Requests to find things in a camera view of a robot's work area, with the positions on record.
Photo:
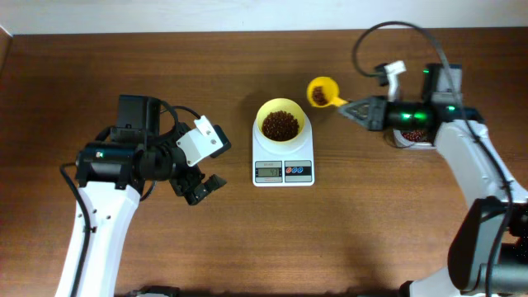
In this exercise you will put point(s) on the yellow measuring scoop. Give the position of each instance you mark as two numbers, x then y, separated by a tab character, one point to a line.
324	92

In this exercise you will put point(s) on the yellow plastic bowl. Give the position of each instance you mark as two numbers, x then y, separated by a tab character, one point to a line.
280	107

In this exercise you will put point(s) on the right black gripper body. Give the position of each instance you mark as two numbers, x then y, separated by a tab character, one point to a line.
379	124

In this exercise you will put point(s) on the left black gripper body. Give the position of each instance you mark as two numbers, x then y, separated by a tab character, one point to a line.
183	178

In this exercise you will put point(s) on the clear plastic bean container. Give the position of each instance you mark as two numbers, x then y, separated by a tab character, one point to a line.
406	142

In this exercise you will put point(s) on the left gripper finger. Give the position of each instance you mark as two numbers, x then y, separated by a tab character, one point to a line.
226	144
204	189

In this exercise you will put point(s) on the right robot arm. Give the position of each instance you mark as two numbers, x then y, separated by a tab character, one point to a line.
488	256

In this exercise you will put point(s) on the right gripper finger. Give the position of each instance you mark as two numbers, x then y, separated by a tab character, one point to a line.
356	105
359	115

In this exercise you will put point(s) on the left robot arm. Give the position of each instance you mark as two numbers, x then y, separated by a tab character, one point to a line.
148	143

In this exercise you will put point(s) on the white digital kitchen scale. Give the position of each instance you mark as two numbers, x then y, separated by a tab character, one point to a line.
289	163

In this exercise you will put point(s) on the red beans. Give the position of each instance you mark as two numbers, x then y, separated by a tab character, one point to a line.
413	120

